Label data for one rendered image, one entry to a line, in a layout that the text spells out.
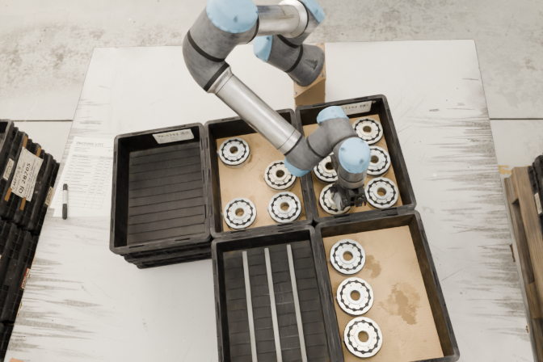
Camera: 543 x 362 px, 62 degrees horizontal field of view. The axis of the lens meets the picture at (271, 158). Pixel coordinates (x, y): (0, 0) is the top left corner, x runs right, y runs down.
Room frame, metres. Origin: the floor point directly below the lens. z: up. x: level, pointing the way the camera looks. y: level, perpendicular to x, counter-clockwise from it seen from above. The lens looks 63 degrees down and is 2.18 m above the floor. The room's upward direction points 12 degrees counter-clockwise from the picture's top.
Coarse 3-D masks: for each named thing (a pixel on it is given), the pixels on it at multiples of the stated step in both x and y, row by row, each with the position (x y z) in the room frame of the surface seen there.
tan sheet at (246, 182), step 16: (256, 144) 0.75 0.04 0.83; (256, 160) 0.69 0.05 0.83; (272, 160) 0.68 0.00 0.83; (224, 176) 0.66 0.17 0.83; (240, 176) 0.65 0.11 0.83; (256, 176) 0.63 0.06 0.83; (224, 192) 0.60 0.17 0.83; (240, 192) 0.59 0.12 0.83; (256, 192) 0.58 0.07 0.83; (272, 192) 0.57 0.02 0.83; (224, 208) 0.55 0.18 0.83; (256, 208) 0.52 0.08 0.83; (304, 208) 0.49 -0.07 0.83; (224, 224) 0.50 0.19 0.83; (256, 224) 0.47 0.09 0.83; (272, 224) 0.46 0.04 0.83
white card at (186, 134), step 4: (172, 132) 0.81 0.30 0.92; (176, 132) 0.81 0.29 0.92; (180, 132) 0.81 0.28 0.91; (184, 132) 0.81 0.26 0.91; (188, 132) 0.81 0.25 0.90; (156, 136) 0.82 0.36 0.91; (160, 136) 0.82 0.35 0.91; (164, 136) 0.82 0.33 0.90; (168, 136) 0.82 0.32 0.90; (172, 136) 0.81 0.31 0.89; (176, 136) 0.81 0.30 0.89; (180, 136) 0.81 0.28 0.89; (184, 136) 0.81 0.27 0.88; (188, 136) 0.81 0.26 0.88; (192, 136) 0.81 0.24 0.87; (156, 140) 0.82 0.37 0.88; (160, 140) 0.82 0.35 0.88; (164, 140) 0.82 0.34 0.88; (168, 140) 0.82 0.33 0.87; (172, 140) 0.82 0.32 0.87; (176, 140) 0.81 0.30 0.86; (180, 140) 0.81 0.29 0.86
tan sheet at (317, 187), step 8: (352, 120) 0.77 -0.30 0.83; (304, 128) 0.77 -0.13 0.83; (312, 128) 0.77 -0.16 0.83; (384, 144) 0.65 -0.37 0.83; (328, 168) 0.61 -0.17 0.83; (392, 168) 0.56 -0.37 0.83; (312, 176) 0.59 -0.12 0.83; (384, 176) 0.54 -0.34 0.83; (392, 176) 0.54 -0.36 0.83; (320, 184) 0.56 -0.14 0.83; (320, 192) 0.53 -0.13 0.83; (400, 200) 0.45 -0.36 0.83; (320, 208) 0.48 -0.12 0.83; (352, 208) 0.46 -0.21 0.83; (360, 208) 0.45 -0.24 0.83; (368, 208) 0.45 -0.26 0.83; (320, 216) 0.46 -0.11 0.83
